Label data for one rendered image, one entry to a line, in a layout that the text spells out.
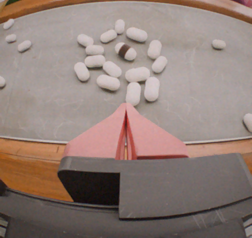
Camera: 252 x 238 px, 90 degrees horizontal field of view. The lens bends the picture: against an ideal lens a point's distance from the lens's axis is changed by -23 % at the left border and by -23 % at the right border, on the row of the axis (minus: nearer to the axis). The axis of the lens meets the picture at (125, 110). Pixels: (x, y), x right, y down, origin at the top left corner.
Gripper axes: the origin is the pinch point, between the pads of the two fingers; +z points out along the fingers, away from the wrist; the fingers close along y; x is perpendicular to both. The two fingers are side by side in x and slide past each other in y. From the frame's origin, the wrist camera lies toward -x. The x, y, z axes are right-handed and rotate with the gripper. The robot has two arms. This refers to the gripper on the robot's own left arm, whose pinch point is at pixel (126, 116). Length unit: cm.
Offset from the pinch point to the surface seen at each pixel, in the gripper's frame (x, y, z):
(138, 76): 2.2, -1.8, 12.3
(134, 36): -2.8, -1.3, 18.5
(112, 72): 1.9, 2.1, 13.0
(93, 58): 0.1, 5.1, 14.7
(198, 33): -3.8, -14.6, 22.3
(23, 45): -2.9, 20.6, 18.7
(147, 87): 3.3, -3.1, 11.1
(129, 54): -0.3, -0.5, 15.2
